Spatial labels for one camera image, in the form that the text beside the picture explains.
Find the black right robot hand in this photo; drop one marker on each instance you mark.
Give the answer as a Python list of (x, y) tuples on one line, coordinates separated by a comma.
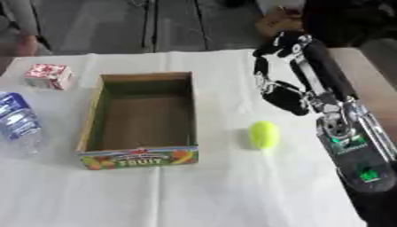
[(320, 71)]

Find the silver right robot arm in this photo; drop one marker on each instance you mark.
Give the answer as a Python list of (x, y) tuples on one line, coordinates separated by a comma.
[(356, 147)]

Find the brown cardboard box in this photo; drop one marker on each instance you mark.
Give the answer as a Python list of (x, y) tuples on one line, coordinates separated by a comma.
[(279, 22)]

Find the open cardboard box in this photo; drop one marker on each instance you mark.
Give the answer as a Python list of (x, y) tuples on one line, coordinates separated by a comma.
[(140, 121)]

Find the yellow-green ball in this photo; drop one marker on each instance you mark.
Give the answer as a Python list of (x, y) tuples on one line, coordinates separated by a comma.
[(263, 134)]

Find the black tripod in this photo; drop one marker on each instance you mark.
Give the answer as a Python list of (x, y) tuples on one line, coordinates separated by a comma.
[(173, 25)]

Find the red and white carton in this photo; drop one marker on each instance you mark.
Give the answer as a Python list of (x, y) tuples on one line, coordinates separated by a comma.
[(49, 76)]

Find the person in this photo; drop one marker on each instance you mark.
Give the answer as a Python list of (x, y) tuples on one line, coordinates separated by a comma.
[(23, 29)]

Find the clear plastic water bottle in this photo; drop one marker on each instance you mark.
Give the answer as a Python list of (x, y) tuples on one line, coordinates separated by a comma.
[(18, 121)]

